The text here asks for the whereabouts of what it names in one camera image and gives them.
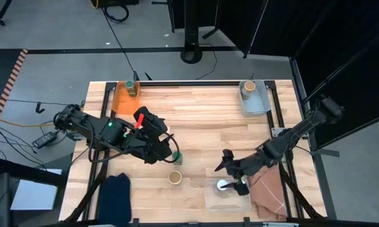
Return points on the brown folded cloth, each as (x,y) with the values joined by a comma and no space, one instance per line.
(268,195)

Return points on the tan lid spice jar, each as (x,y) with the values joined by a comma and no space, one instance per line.
(175,178)
(249,85)

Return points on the red tag on arm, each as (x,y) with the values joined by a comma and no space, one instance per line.
(139,121)

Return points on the black aluminium frame rail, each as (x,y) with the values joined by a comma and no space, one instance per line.
(189,83)
(208,224)
(274,94)
(107,94)

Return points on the green lid spice jar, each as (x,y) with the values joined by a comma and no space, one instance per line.
(130,85)
(177,156)

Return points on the black partition panels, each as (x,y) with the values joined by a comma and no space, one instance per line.
(334,47)

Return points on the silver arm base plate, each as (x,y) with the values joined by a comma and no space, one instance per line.
(279,131)

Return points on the white board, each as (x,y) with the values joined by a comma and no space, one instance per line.
(34,195)

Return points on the orange translucent plastic bin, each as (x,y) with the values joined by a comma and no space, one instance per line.
(123,104)

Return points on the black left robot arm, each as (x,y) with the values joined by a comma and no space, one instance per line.
(110,132)

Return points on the black pole stand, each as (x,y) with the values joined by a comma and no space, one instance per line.
(191,31)

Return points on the clear plastic bin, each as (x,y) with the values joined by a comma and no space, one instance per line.
(227,203)

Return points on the grey translucent plastic bin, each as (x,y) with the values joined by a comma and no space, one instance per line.
(257,105)

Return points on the navy blue cloth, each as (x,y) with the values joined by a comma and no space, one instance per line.
(115,201)

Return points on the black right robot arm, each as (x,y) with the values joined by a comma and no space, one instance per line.
(290,135)

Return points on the small black floor hook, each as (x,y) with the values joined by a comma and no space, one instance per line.
(38,108)

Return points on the orange black hazard tape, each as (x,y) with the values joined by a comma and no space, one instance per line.
(11,80)

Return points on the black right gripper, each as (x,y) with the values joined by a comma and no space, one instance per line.
(246,167)

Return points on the black power adapter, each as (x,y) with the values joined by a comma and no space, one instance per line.
(44,139)

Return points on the black diagonal frame strut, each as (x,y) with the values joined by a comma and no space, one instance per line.
(85,195)
(299,195)

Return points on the black side desk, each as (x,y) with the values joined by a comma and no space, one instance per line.
(19,170)

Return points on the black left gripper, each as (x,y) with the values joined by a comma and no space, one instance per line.
(157,151)

